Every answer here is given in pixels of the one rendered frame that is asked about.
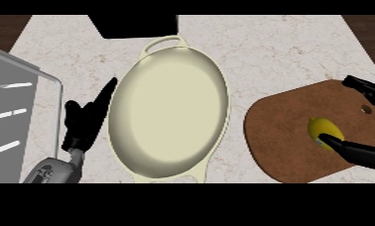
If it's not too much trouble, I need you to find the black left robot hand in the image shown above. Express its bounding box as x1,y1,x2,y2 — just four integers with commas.
60,76,119,154

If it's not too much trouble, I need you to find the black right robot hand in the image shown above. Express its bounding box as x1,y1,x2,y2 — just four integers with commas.
316,74,375,170

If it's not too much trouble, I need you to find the yellow lemon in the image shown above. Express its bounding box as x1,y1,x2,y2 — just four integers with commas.
306,117,345,153

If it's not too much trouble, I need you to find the brown wooden cutting board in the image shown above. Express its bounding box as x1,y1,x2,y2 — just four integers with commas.
244,78,375,183

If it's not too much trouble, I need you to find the cream oval pot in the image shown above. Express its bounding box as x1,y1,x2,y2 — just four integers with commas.
106,35,232,184

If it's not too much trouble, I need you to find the black appliance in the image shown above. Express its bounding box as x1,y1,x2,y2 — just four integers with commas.
87,15,180,40

